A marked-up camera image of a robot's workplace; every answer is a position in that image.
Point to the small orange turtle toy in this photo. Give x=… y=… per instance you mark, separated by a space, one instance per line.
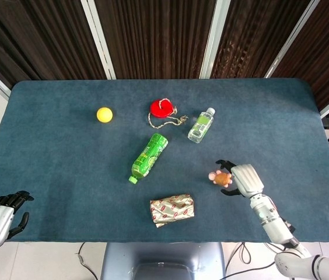
x=221 y=178

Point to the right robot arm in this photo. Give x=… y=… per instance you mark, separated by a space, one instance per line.
x=281 y=233

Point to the green drink bottle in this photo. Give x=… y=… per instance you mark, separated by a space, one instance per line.
x=148 y=157

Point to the dark wooden folding screen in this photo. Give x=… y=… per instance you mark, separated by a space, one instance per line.
x=164 y=38

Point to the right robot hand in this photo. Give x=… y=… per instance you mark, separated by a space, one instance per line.
x=246 y=179

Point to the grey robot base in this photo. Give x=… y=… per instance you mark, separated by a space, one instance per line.
x=163 y=261

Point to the clear bottle with green label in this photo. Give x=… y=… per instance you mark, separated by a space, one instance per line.
x=201 y=126

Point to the yellow ball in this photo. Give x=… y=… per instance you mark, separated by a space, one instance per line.
x=104 y=115

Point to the gold foil snack packet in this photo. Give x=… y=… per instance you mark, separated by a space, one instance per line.
x=171 y=209

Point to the blue table cloth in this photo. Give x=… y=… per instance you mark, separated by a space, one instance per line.
x=123 y=151

